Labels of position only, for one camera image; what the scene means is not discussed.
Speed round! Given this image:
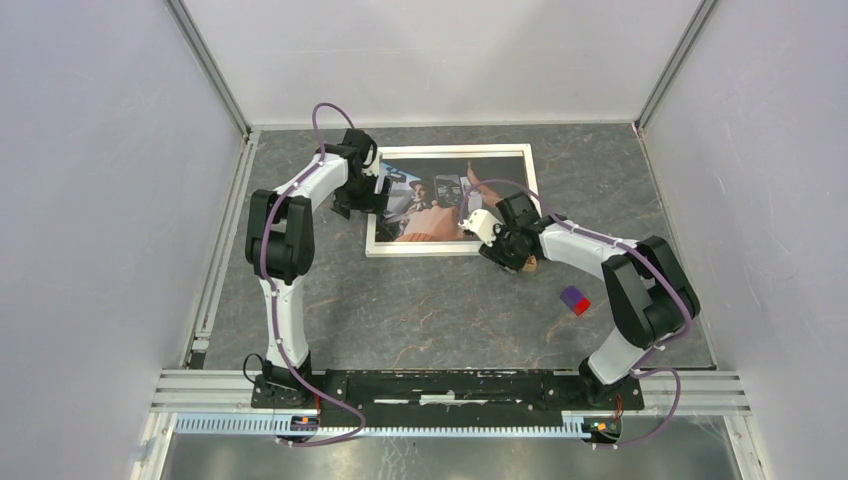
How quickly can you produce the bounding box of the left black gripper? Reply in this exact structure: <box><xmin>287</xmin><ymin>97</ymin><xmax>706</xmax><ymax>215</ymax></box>
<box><xmin>332</xmin><ymin>171</ymin><xmax>392</xmax><ymax>223</ymax></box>

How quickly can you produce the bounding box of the white photo frame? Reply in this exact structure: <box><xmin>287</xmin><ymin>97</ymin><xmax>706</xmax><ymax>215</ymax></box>
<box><xmin>365</xmin><ymin>143</ymin><xmax>537</xmax><ymax>257</ymax></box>

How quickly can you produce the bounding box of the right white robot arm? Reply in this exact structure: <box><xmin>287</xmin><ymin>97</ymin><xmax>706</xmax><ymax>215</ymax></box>
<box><xmin>460</xmin><ymin>192</ymin><xmax>701</xmax><ymax>408</ymax></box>

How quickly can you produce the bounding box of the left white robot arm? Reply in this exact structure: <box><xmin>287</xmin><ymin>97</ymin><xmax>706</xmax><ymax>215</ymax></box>
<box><xmin>245</xmin><ymin>129</ymin><xmax>390</xmax><ymax>408</ymax></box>

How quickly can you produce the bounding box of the wooden letter cube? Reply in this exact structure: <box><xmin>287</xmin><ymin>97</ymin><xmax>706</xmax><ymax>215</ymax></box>
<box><xmin>521</xmin><ymin>256</ymin><xmax>538</xmax><ymax>273</ymax></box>

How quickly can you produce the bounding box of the purple and red block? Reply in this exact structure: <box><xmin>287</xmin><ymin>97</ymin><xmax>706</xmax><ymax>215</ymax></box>
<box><xmin>560</xmin><ymin>285</ymin><xmax>591</xmax><ymax>316</ymax></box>

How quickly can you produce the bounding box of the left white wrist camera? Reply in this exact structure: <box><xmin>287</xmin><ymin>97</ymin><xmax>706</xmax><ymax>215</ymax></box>
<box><xmin>363</xmin><ymin>152</ymin><xmax>381</xmax><ymax>178</ymax></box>

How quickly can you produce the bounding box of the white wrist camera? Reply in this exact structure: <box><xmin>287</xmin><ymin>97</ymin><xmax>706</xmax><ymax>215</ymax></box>
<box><xmin>363</xmin><ymin>152</ymin><xmax>381</xmax><ymax>178</ymax></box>
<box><xmin>459</xmin><ymin>209</ymin><xmax>503</xmax><ymax>247</ymax></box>

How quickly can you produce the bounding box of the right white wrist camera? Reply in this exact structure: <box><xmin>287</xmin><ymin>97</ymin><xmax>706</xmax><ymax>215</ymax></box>
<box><xmin>459</xmin><ymin>209</ymin><xmax>503</xmax><ymax>247</ymax></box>

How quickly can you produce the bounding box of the photo in frame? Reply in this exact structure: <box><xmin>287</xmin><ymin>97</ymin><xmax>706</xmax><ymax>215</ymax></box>
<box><xmin>373</xmin><ymin>154</ymin><xmax>535</xmax><ymax>244</ymax></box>

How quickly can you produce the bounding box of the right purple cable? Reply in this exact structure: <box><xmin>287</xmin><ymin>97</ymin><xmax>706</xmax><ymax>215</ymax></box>
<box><xmin>458</xmin><ymin>178</ymin><xmax>695</xmax><ymax>450</ymax></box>

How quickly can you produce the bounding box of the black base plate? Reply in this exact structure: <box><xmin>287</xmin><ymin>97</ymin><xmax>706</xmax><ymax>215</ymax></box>
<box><xmin>251</xmin><ymin>369</ymin><xmax>645</xmax><ymax>430</ymax></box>

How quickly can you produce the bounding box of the left aluminium corner post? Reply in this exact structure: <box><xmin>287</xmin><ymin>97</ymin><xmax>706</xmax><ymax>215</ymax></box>
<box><xmin>164</xmin><ymin>0</ymin><xmax>252</xmax><ymax>138</ymax></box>

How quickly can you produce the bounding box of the aluminium corner post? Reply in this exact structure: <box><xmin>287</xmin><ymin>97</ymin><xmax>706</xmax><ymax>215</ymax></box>
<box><xmin>164</xmin><ymin>0</ymin><xmax>252</xmax><ymax>138</ymax></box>
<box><xmin>633</xmin><ymin>0</ymin><xmax>720</xmax><ymax>136</ymax></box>

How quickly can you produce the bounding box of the aluminium rail front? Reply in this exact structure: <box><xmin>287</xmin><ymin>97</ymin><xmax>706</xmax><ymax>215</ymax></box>
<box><xmin>151</xmin><ymin>370</ymin><xmax>753</xmax><ymax>417</ymax></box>

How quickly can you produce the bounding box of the slotted cable duct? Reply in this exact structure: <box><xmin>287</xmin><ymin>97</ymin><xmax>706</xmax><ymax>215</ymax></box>
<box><xmin>174</xmin><ymin>413</ymin><xmax>591</xmax><ymax>440</ymax></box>

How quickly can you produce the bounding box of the right aluminium corner post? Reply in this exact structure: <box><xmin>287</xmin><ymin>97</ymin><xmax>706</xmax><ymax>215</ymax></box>
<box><xmin>633</xmin><ymin>0</ymin><xmax>720</xmax><ymax>136</ymax></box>

